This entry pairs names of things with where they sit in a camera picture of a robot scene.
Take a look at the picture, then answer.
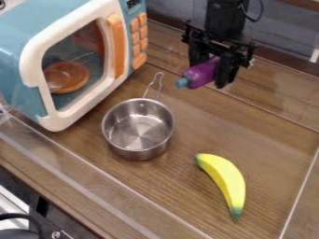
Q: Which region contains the silver pot with handle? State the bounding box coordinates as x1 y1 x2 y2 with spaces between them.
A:
101 72 175 161

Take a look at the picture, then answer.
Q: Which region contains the orange plate inside microwave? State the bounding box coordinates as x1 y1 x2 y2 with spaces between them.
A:
44 61 89 93

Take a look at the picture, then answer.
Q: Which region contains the yellow toy banana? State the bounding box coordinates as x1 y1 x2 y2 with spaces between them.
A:
195 153 245 219

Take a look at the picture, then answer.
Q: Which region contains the purple toy eggplant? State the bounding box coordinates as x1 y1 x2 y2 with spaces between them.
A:
176 56 220 90

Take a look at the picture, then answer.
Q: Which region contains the black cable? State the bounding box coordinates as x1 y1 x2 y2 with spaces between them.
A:
0 212 42 239

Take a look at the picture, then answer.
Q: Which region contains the clear acrylic barrier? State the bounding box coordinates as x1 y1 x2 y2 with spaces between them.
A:
0 109 212 239

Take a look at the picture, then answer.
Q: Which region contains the blue toy microwave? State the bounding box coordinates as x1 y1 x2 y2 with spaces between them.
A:
0 0 148 132

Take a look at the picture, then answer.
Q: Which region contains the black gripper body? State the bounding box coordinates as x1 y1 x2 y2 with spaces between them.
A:
181 0 256 67

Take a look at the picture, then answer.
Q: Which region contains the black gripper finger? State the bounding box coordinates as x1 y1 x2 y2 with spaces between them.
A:
216 52 240 89
188 42 209 66

